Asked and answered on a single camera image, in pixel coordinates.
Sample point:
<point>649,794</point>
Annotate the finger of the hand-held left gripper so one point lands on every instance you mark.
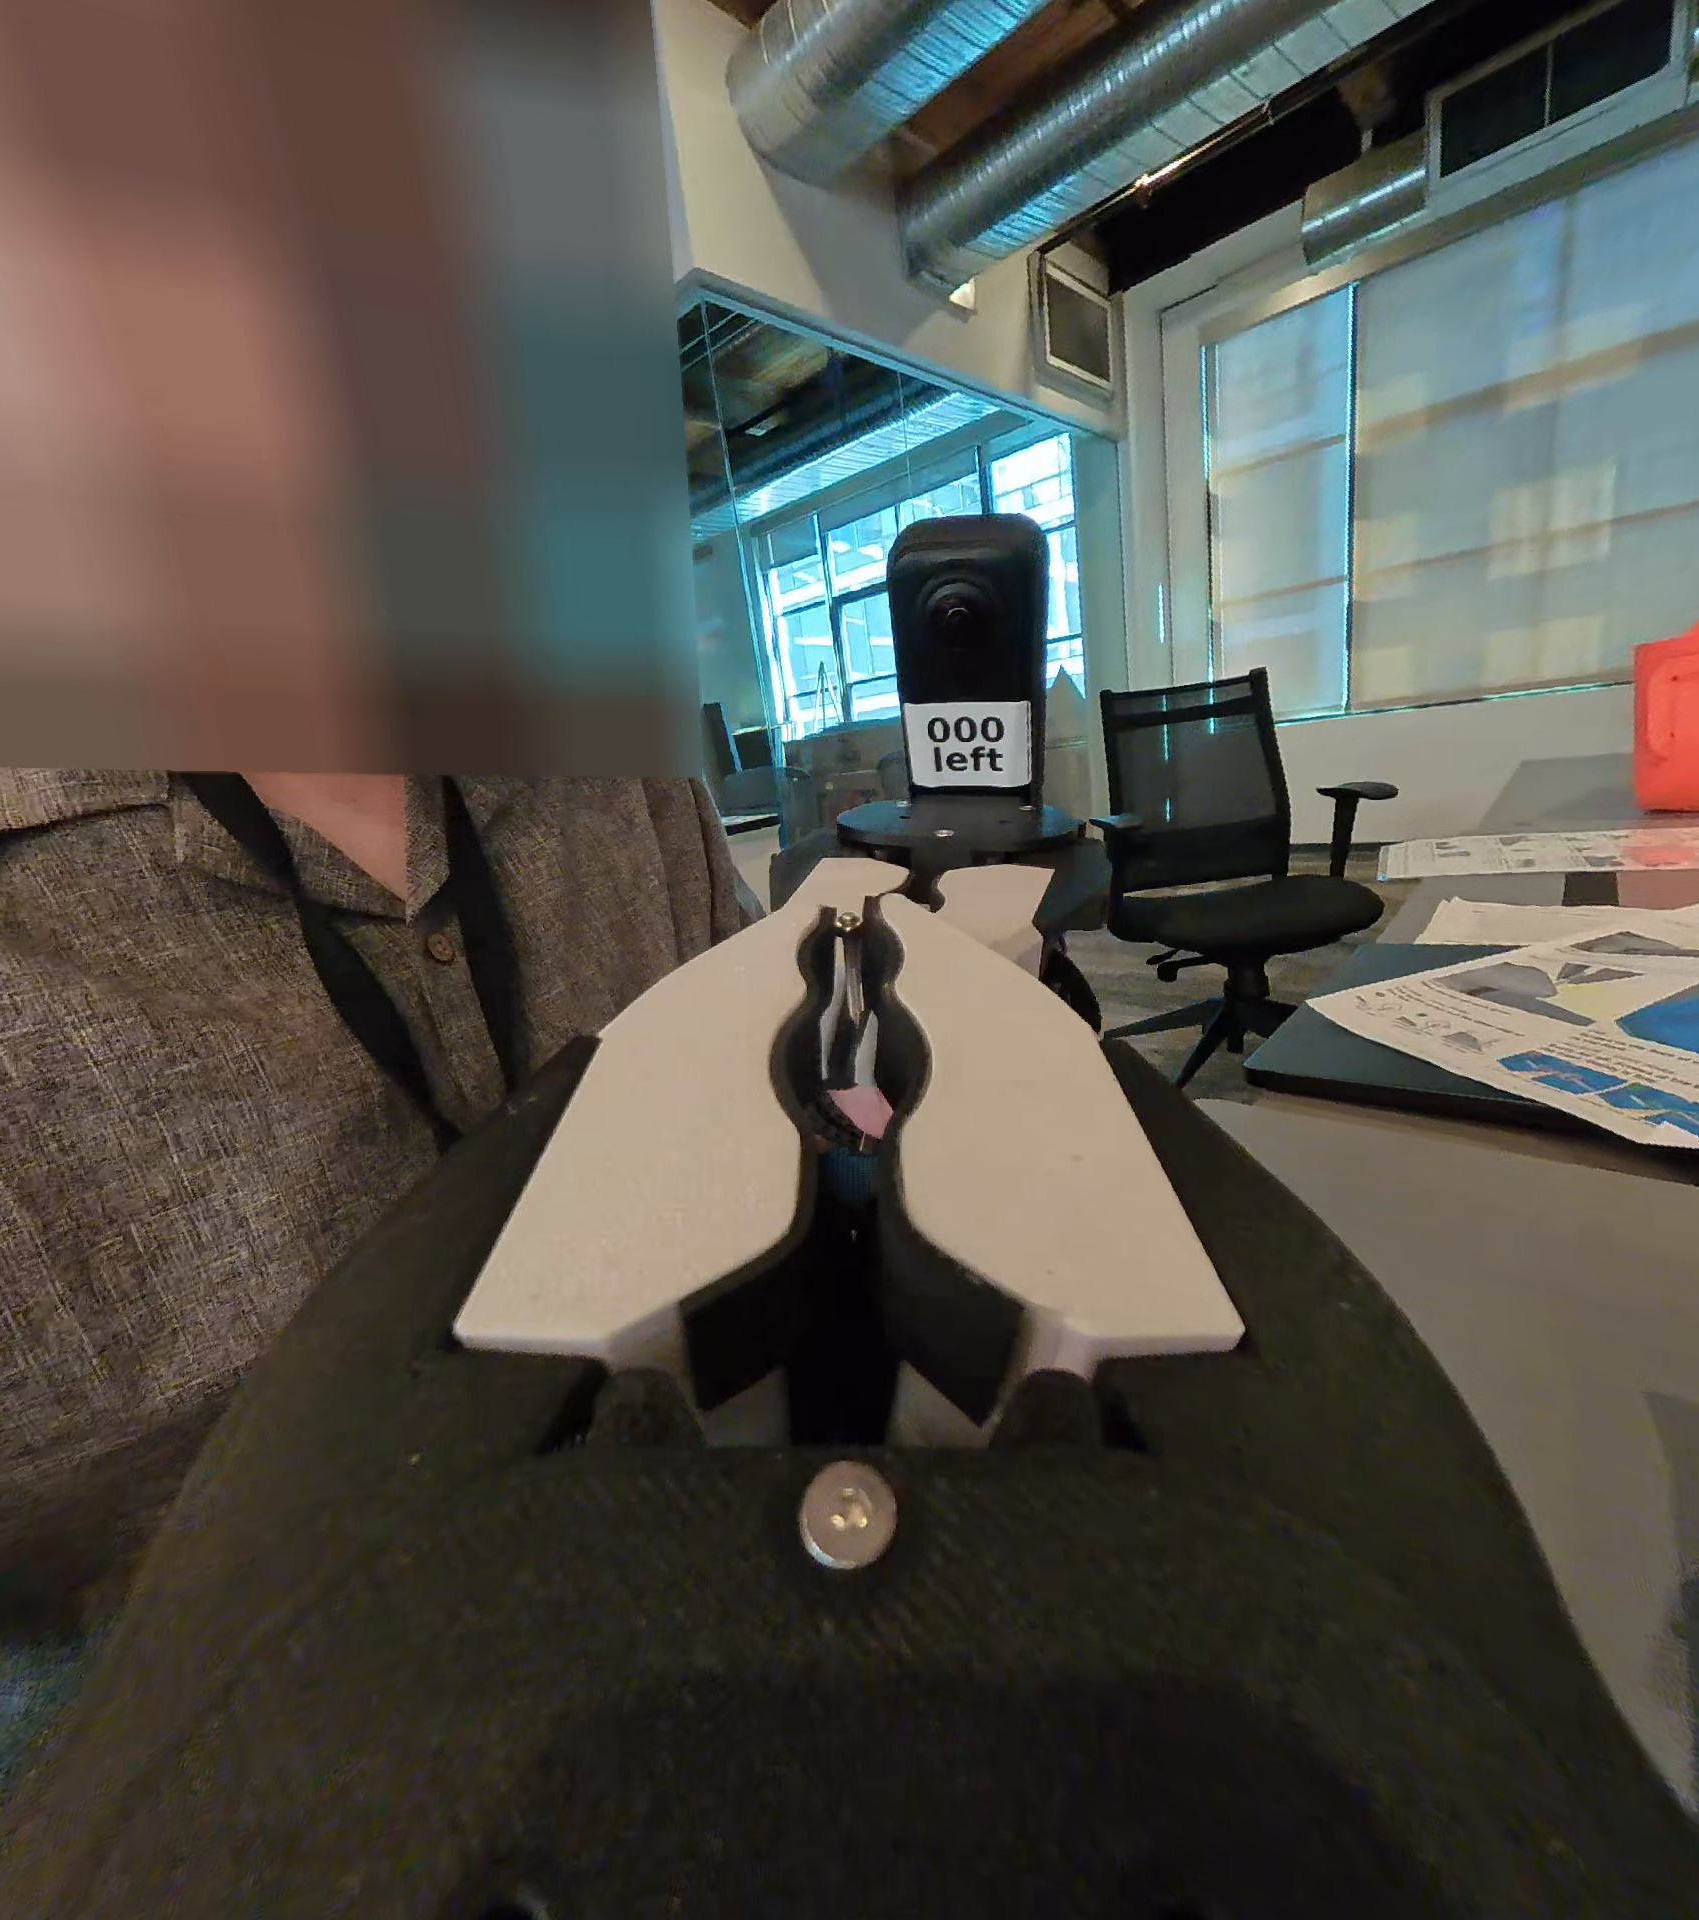
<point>863,878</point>
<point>999,908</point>

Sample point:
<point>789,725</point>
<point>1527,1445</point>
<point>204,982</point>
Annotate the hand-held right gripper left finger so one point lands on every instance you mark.
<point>639,1171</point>

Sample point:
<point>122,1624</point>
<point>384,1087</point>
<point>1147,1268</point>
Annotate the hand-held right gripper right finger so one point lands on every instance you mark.
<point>1073,1185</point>

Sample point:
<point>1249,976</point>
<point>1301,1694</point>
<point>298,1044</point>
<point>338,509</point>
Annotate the person's left hand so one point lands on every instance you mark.
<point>861,1115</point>

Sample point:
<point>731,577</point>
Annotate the dark teal folder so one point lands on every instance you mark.
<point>1329,1059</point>

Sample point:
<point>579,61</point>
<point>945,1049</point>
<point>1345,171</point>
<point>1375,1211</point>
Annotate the white blue printed sheets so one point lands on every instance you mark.
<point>1613,1034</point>

